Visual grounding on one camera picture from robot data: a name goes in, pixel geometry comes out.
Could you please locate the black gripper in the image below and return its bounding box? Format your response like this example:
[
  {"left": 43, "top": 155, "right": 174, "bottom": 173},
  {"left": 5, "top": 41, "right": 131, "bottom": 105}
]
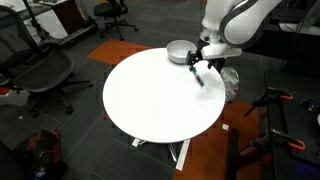
[{"left": 186, "top": 39, "right": 225, "bottom": 72}]

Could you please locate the teal capped marker pen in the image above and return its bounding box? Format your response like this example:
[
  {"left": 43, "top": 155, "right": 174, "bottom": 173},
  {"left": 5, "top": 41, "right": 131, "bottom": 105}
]
[{"left": 189, "top": 66, "right": 204, "bottom": 86}]

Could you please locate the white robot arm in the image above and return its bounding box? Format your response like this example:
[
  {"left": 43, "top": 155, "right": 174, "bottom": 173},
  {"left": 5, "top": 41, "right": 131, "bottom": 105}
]
[{"left": 185, "top": 0, "right": 284, "bottom": 68}]

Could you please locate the grey bowl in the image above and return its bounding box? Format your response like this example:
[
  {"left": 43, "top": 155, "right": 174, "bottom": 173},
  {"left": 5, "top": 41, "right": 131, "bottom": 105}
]
[{"left": 166, "top": 40, "right": 197, "bottom": 64}]

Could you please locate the white plastic bag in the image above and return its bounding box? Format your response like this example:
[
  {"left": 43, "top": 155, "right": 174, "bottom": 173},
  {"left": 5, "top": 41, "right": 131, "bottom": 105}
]
[{"left": 220, "top": 67, "right": 240, "bottom": 103}]

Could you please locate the white round table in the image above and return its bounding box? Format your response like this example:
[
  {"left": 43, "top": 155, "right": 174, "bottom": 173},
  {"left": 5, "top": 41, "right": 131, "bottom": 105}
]
[{"left": 103, "top": 48, "right": 225, "bottom": 143}]

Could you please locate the black side table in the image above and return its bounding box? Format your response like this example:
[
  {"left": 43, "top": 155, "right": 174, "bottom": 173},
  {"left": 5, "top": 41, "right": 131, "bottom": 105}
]
[{"left": 265, "top": 71, "right": 320, "bottom": 180}]

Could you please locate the black office chair far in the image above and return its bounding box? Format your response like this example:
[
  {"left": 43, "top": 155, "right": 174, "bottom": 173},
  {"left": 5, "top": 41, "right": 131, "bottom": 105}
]
[{"left": 93, "top": 0, "right": 138, "bottom": 41}]

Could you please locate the black mesh office chair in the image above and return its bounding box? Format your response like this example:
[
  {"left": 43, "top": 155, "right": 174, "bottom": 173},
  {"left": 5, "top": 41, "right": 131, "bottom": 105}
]
[{"left": 0, "top": 5, "right": 93, "bottom": 117}]

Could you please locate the black red bag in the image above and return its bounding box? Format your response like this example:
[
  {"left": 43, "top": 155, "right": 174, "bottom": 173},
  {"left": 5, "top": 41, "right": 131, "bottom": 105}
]
[{"left": 13, "top": 129, "right": 67, "bottom": 180}]

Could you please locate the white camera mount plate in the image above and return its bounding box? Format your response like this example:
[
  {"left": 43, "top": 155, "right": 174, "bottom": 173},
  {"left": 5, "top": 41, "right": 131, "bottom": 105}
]
[{"left": 201, "top": 43, "right": 242, "bottom": 59}]

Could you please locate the orange handled clamp upper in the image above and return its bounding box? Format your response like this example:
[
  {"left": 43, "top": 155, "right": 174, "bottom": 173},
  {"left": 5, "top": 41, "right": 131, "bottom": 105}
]
[{"left": 244, "top": 87, "right": 293, "bottom": 117}]

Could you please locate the orange handled clamp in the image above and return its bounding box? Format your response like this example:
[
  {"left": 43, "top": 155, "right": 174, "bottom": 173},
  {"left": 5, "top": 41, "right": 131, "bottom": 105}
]
[
  {"left": 244, "top": 87, "right": 293, "bottom": 117},
  {"left": 251, "top": 128, "right": 306, "bottom": 151}
]

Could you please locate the orange handled clamp lower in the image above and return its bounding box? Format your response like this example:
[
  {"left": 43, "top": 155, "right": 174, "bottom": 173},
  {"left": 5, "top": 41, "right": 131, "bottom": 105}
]
[{"left": 251, "top": 128, "right": 306, "bottom": 151}]

